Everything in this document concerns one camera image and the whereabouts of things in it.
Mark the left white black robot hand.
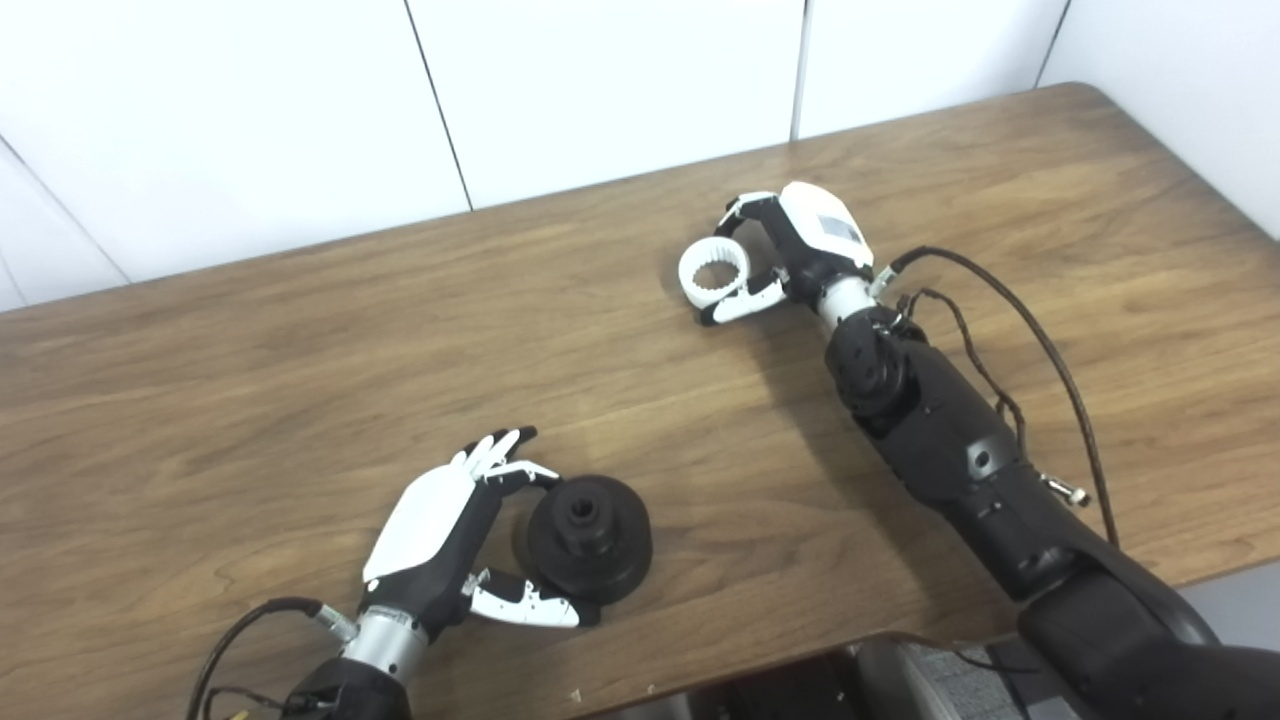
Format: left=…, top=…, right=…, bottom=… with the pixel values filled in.
left=360, top=426, right=601, bottom=641

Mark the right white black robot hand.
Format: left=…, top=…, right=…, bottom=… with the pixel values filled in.
left=697, top=181, right=876, bottom=327

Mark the white plastic ring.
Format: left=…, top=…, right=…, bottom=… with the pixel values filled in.
left=678, top=236, right=751, bottom=309

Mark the round black plastic part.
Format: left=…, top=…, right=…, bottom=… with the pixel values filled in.
left=526, top=475, right=654, bottom=606

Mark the dark robot torso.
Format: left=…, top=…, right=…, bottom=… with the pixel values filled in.
left=590, top=635, right=1081, bottom=720

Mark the right arm thin wire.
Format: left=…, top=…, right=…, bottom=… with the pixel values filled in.
left=895, top=288, right=1029, bottom=451

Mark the arm thin wire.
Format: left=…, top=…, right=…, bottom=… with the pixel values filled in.
left=200, top=685, right=313, bottom=720
left=895, top=288, right=1029, bottom=451

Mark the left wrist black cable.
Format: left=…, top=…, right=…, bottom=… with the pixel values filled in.
left=185, top=597, right=359, bottom=720

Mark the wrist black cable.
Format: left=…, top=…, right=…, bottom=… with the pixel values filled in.
left=185, top=597, right=359, bottom=720
left=870, top=246, right=1121, bottom=549

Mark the left arm thin wire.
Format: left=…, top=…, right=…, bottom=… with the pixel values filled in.
left=200, top=685, right=313, bottom=720

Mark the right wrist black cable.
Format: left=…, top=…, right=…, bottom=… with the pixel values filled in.
left=870, top=246, right=1121, bottom=549

